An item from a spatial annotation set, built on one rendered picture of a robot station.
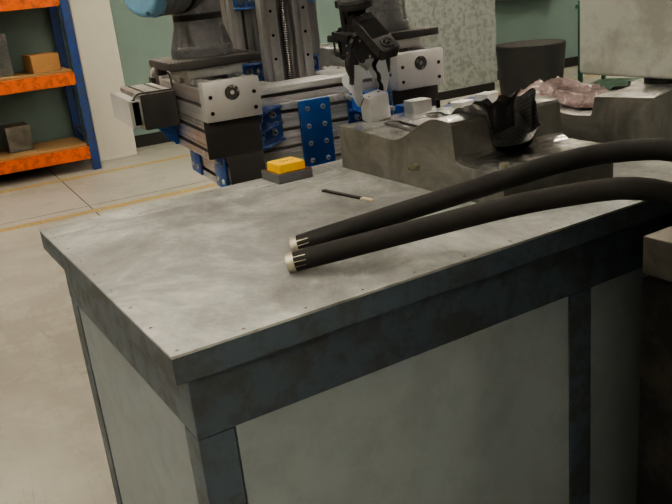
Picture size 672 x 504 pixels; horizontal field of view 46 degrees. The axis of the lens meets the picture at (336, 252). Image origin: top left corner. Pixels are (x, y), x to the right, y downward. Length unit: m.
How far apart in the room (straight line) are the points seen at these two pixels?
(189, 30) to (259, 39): 0.26
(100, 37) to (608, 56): 5.88
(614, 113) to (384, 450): 0.86
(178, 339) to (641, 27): 0.60
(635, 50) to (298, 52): 1.46
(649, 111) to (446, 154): 0.44
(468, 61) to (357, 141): 6.17
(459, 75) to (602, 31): 6.92
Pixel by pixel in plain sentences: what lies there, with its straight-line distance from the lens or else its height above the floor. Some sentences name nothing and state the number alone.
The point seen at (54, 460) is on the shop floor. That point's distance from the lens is 2.41.
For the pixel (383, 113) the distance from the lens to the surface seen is 1.71.
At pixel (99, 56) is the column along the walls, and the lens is 6.54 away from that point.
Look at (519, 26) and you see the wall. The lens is 8.85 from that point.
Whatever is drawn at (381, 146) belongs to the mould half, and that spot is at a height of 0.86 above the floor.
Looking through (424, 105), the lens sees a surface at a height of 0.90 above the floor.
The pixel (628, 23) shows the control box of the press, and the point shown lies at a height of 1.12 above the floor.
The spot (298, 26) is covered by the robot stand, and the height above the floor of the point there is 1.07.
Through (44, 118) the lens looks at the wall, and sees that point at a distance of 6.79.
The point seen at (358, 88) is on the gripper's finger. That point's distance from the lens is 1.68.
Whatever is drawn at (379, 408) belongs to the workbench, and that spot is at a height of 0.61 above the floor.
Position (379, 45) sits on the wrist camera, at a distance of 1.60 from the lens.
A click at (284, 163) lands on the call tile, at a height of 0.84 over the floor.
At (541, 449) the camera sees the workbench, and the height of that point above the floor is 0.42.
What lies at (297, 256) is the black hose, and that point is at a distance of 1.11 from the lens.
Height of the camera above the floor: 1.19
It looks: 19 degrees down
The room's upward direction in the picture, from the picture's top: 6 degrees counter-clockwise
